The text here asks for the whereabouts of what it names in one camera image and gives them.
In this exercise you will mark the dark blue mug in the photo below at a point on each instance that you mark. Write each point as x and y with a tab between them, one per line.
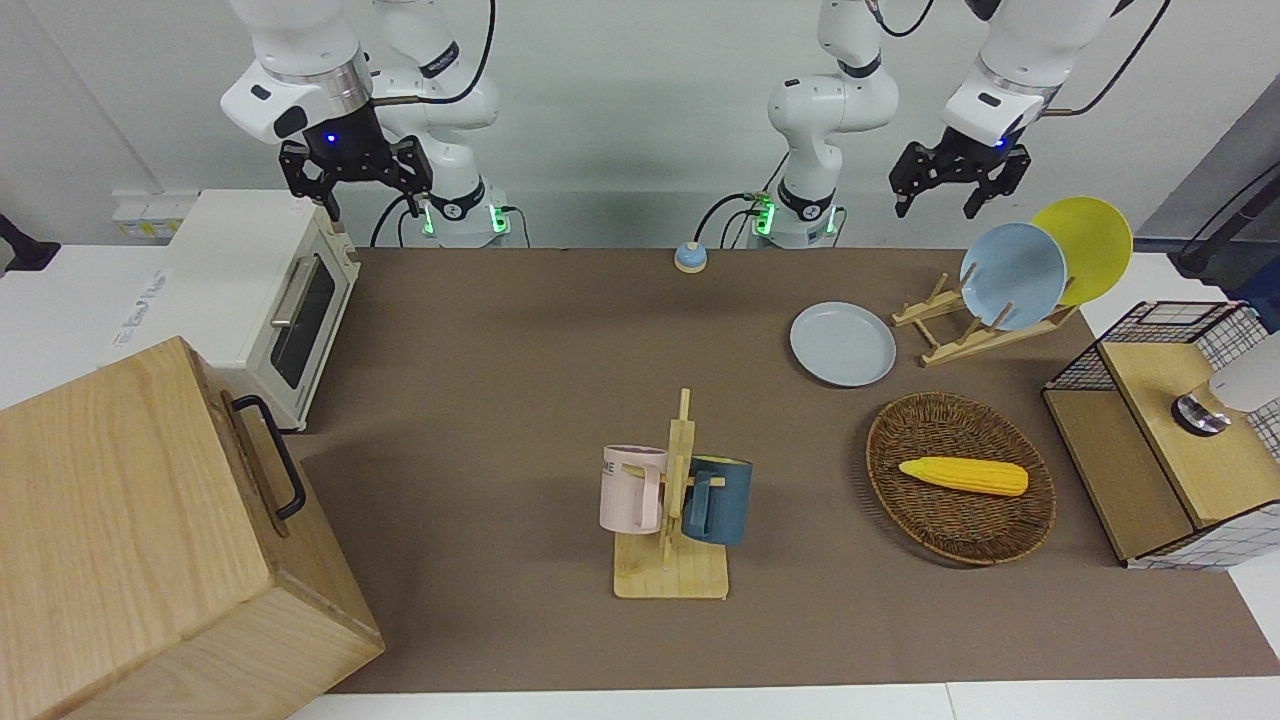
725	500

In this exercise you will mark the white toaster oven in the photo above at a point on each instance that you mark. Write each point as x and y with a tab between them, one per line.
230	280

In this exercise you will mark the light blue plate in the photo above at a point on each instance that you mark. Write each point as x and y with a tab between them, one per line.
1012	275

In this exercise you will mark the white wall socket strip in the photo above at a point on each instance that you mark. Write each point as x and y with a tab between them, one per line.
150	215

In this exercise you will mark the wooden mug rack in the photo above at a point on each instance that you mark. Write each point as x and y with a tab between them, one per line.
670	575

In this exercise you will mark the white Franka right arm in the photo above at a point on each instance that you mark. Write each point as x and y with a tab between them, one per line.
300	50

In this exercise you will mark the white cylinder bottle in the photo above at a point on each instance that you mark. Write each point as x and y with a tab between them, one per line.
1245	385

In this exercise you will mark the large wooden box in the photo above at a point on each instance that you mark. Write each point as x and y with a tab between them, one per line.
120	540

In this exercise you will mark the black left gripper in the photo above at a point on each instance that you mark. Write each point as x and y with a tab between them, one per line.
960	150

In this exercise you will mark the pink mug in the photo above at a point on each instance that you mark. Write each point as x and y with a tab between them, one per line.
625	490

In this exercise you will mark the yellow corn cob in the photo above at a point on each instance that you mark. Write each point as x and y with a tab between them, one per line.
965	476

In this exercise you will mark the brown wicker basket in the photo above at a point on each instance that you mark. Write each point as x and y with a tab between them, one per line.
950	525

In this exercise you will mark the brown table mat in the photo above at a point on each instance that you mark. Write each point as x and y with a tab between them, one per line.
480	400

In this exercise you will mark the yellow plate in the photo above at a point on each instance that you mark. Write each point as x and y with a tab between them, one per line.
1095	245

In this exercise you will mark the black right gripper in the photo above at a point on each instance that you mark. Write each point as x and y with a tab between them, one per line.
345	150

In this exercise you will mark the white Franka left arm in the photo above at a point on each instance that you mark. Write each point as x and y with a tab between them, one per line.
830	110

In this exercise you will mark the blue service bell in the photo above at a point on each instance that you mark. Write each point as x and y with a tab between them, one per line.
691	258

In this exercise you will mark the wooden plate rack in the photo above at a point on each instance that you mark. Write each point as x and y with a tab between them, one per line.
960	345

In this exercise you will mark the gray plate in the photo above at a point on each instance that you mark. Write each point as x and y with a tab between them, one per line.
843	345

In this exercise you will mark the black stand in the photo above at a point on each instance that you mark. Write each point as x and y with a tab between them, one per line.
1225	240
25	248

